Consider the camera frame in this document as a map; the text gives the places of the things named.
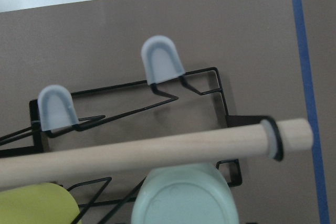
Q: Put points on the blue tape line lengthwise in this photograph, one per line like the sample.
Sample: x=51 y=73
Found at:
x=305 y=64

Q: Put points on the black wire cup rack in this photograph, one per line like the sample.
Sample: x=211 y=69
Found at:
x=89 y=122

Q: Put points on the pale green plastic cup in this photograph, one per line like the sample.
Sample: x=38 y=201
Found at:
x=194 y=193

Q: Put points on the grey silicone rack tip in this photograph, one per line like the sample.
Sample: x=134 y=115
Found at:
x=161 y=60
x=56 y=108

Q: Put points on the wooden rack handle dowel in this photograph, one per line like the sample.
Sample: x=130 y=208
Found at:
x=215 y=145

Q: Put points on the yellow plastic cup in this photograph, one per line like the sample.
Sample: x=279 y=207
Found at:
x=39 y=203

